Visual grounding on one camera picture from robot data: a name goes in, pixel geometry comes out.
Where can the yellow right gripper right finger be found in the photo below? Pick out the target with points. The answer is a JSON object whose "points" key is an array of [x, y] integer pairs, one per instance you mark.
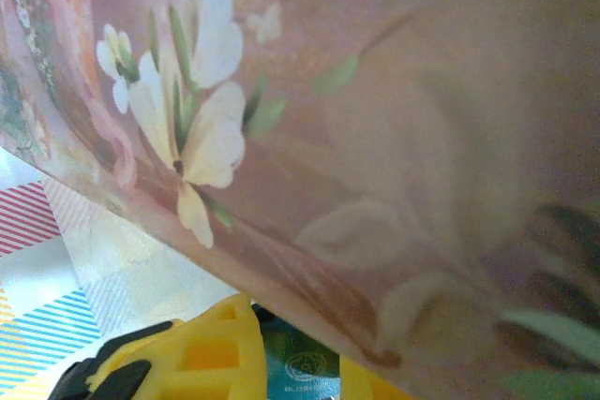
{"points": [[365, 383]]}

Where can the pink decorated tin box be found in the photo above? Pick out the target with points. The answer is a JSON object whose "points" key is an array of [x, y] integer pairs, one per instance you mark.
{"points": [[375, 137]]}

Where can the small blue padlock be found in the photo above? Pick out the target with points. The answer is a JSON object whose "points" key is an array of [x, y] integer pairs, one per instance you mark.
{"points": [[300, 367]]}

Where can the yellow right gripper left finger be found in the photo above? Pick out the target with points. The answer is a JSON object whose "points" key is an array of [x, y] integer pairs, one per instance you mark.
{"points": [[211, 372]]}

